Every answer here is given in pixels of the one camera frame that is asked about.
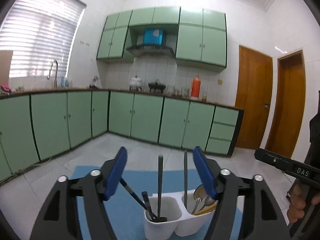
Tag grey metal chopstick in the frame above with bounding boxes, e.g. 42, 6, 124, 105
183, 150, 188, 209
157, 155, 163, 217

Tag large steel spoon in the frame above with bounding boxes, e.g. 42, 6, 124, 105
194, 184, 207, 201

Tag black chopstick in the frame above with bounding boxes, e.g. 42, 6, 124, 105
142, 191, 153, 221
120, 178, 157, 218

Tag small cartoon handle spoon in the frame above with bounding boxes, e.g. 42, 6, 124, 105
200, 196, 216, 211

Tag wooden chopstick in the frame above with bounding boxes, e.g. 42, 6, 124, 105
193, 203, 217, 216

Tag black plastic spoon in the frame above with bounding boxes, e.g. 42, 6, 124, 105
151, 217, 168, 223

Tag small steel spoon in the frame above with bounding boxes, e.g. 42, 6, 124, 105
191, 197, 202, 215

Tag green lower kitchen cabinets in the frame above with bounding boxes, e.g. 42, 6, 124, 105
1, 89, 244, 180

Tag chrome kitchen faucet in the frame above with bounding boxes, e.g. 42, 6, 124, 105
46, 59, 59, 88

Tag person's right hand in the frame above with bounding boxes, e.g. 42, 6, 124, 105
287, 184, 306, 223

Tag blue tablecloth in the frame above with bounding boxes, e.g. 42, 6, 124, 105
71, 165, 245, 240

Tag white twin utensil holder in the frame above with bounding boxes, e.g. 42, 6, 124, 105
144, 190, 214, 239

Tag wooden door far right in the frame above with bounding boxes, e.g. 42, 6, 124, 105
265, 50, 306, 158

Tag wooden door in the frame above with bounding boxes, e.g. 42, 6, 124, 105
265, 50, 306, 158
235, 46, 273, 150

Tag small glass jar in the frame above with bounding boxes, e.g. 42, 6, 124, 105
202, 92, 207, 102

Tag white cooking pot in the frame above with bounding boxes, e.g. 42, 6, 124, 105
129, 76, 142, 91

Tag orange thermos flask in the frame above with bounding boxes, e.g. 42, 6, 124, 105
190, 75, 201, 98

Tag black wok on stove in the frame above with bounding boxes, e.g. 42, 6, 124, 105
148, 80, 166, 93

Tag wooden door near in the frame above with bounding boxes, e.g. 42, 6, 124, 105
235, 46, 273, 150

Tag black range hood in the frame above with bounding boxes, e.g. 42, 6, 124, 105
126, 45, 175, 58

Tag blue box above hood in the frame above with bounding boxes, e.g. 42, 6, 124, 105
143, 29, 164, 46

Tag pink cloth on counter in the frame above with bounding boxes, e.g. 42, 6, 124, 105
0, 86, 12, 94

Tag cardboard box with label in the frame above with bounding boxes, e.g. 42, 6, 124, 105
0, 50, 13, 86

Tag window with white blinds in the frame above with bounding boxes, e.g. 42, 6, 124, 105
1, 0, 86, 78

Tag green upper wall cabinets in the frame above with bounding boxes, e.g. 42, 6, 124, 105
97, 7, 227, 73

